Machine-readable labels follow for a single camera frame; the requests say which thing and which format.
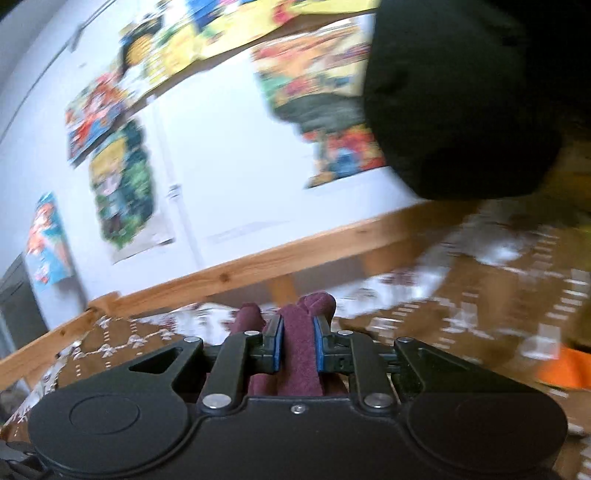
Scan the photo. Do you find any maroon long-sleeve shirt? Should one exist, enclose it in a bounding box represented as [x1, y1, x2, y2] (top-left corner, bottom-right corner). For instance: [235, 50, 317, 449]
[249, 292, 348, 397]

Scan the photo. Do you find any brown PF patterned blanket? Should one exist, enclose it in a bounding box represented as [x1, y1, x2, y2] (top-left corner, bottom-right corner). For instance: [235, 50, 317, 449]
[0, 221, 591, 480]

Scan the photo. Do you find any white floral bed sheet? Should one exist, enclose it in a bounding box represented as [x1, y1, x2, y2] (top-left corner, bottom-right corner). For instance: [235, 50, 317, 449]
[1, 215, 532, 441]

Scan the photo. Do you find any small blue red poster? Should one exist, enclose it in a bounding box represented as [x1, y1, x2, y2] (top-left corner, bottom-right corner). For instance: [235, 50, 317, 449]
[25, 192, 74, 289]

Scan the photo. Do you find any dark green puffer jacket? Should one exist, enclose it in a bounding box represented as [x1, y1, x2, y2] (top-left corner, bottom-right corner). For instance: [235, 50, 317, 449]
[363, 1, 590, 201]

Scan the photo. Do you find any wooden bed frame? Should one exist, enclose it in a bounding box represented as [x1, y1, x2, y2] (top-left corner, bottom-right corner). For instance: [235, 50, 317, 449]
[1, 202, 477, 388]

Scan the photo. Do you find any anime girl wall poster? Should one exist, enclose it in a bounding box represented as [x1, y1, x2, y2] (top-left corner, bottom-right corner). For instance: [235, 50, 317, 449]
[89, 118, 174, 264]

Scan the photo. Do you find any red comic wall poster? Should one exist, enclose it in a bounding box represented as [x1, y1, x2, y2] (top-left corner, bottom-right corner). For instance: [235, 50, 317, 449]
[65, 67, 128, 164]

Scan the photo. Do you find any colourful flower wall poster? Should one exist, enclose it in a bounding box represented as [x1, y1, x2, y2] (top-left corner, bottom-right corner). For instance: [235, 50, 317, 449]
[252, 15, 386, 188]

